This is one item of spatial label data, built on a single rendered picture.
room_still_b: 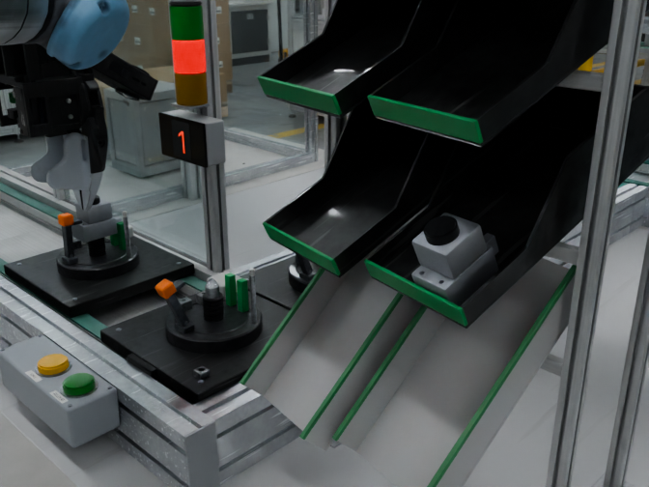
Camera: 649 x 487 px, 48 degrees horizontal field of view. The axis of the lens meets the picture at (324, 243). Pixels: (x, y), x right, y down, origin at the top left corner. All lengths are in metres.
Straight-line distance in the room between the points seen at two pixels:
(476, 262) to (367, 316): 0.23
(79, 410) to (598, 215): 0.66
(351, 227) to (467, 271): 0.18
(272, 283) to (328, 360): 0.39
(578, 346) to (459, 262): 0.16
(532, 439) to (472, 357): 0.33
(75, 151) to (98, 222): 0.51
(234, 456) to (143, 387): 0.15
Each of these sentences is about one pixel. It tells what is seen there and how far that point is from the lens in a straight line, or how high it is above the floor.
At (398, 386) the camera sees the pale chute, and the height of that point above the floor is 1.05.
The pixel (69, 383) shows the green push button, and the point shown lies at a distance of 1.01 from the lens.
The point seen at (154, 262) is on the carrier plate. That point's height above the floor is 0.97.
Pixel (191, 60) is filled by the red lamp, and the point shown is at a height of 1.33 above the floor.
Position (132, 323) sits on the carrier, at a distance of 1.14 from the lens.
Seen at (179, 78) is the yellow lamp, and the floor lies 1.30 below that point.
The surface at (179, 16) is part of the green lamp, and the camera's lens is 1.17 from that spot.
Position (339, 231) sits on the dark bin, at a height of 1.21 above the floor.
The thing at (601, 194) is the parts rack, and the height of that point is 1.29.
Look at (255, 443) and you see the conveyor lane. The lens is 0.99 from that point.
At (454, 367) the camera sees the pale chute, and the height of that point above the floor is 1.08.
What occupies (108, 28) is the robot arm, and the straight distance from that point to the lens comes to 0.64.
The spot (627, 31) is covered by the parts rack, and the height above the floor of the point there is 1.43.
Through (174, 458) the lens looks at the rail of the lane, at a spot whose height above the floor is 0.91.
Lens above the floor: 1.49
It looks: 22 degrees down
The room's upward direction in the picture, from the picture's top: straight up
